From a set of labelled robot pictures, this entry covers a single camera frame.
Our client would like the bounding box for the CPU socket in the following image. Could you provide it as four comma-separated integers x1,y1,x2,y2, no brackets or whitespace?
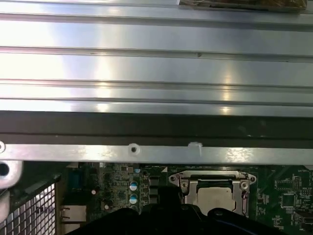
168,170,258,218

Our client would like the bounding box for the metal socket cover frame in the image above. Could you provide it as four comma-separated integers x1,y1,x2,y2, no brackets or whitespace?
182,175,249,218

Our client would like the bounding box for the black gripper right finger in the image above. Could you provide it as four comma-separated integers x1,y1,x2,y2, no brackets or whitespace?
170,186,287,235

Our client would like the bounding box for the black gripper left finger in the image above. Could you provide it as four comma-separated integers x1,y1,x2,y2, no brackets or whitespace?
66,186,171,235

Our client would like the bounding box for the silver-topped CPU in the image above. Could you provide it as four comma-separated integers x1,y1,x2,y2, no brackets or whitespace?
197,187,239,212

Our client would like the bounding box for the silver network port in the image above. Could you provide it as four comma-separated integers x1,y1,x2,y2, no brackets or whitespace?
61,205,88,222

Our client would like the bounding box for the blue video port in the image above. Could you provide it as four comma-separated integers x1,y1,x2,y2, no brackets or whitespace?
68,170,85,190

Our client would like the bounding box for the metal wire locking lever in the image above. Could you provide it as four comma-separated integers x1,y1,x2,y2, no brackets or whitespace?
180,170,245,177

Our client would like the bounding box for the green motherboard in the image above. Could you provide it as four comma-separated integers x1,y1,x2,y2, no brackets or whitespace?
61,163,313,235

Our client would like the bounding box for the brown base plate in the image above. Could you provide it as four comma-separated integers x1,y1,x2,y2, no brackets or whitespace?
178,0,308,11

